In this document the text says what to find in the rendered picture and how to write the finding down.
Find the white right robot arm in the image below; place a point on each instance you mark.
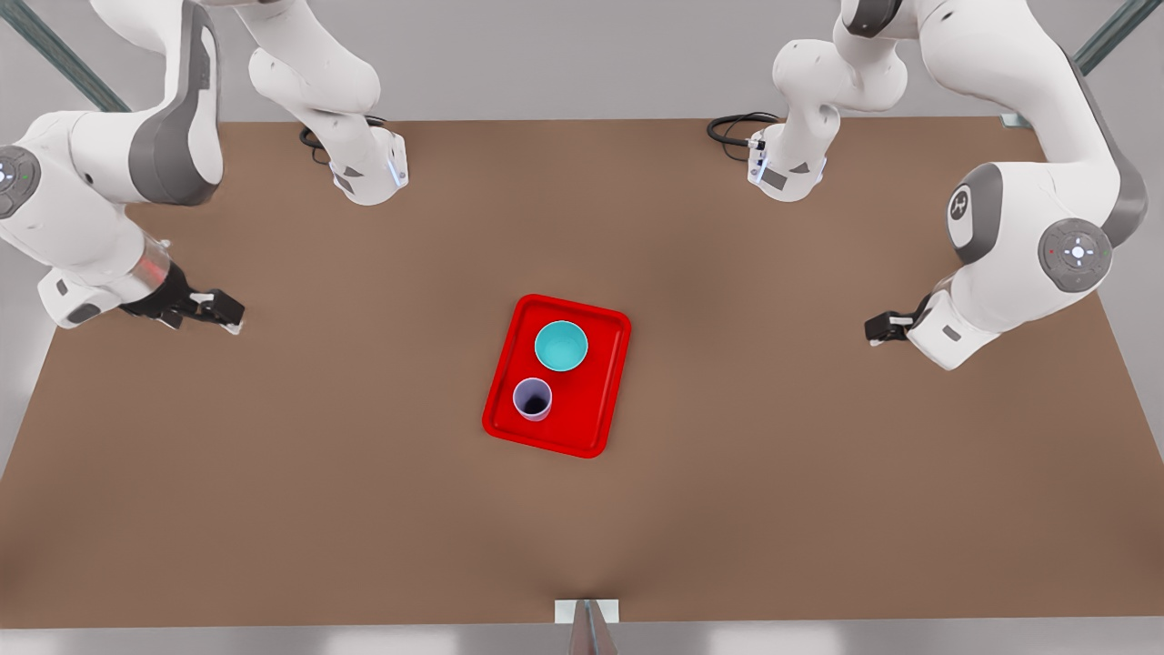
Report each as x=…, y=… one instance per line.
x=91, y=164

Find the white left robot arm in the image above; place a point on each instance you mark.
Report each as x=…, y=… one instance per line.
x=1000, y=73

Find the lavender cup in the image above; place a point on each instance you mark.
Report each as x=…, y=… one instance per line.
x=533, y=400

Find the red plastic tray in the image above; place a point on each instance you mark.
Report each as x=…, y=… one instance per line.
x=582, y=414

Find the teal bowl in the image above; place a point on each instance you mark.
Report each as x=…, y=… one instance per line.
x=561, y=347

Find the silver post foot plate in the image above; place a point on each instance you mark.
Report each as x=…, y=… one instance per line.
x=564, y=611
x=1014, y=120

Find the silver frame post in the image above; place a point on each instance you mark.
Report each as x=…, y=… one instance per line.
x=64, y=59
x=1114, y=32
x=592, y=632

